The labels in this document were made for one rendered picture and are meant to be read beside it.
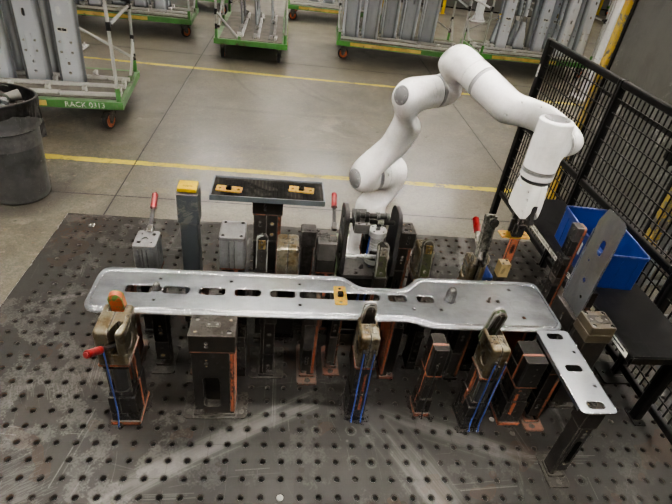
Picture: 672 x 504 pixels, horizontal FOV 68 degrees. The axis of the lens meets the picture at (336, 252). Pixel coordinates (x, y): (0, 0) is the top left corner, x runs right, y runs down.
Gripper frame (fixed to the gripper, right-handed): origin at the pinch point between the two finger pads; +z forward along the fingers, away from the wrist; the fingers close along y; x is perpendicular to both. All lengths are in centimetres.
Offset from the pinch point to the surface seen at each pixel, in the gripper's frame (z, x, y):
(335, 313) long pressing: 27, -49, 8
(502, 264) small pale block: 21.0, 6.4, -11.0
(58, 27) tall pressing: 49, -264, -375
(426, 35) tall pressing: 90, 155, -702
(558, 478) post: 57, 15, 41
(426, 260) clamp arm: 23.1, -17.7, -14.3
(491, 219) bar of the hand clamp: 6.5, -0.4, -14.6
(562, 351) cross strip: 27.5, 14.8, 20.4
